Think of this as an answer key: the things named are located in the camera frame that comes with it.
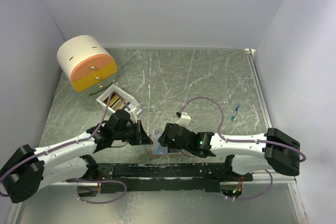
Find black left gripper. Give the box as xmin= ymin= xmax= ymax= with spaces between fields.
xmin=113 ymin=120 xmax=153 ymax=145

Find white crest credit card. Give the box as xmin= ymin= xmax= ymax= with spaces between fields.
xmin=150 ymin=130 xmax=162 ymax=155

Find pink blue card holder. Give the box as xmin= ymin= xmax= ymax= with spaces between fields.
xmin=149 ymin=141 xmax=182 ymax=157

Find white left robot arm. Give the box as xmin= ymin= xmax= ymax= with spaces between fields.
xmin=1 ymin=110 xmax=153 ymax=204

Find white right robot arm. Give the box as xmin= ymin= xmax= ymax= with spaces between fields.
xmin=158 ymin=123 xmax=303 ymax=181

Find white card tray box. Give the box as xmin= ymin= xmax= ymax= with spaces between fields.
xmin=96 ymin=84 xmax=142 ymax=115

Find yellow credit card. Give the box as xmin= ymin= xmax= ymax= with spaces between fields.
xmin=108 ymin=93 xmax=130 ymax=111

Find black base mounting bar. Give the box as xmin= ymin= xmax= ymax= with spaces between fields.
xmin=65 ymin=162 xmax=253 ymax=196

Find blue pen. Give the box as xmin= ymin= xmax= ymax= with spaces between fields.
xmin=230 ymin=103 xmax=240 ymax=121

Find cream drawer cabinet orange fronts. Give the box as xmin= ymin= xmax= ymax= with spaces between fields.
xmin=57 ymin=35 xmax=118 ymax=95

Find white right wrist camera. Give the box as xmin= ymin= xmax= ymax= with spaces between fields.
xmin=176 ymin=112 xmax=191 ymax=127

